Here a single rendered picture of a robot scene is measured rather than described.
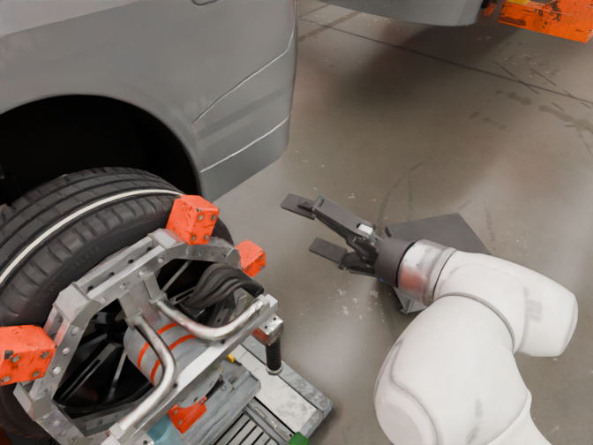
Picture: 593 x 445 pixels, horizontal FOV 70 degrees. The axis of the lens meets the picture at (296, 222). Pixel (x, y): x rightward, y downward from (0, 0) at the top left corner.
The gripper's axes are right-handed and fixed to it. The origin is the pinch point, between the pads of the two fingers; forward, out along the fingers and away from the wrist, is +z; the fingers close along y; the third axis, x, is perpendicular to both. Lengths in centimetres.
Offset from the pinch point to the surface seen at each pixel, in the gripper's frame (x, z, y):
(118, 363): 42, 45, -28
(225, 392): 37, 51, -85
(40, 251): 30, 39, 11
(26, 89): 6, 61, 26
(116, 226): 17.7, 34.3, 5.9
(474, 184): -149, 42, -178
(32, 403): 52, 30, -3
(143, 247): 17.8, 31.1, -0.2
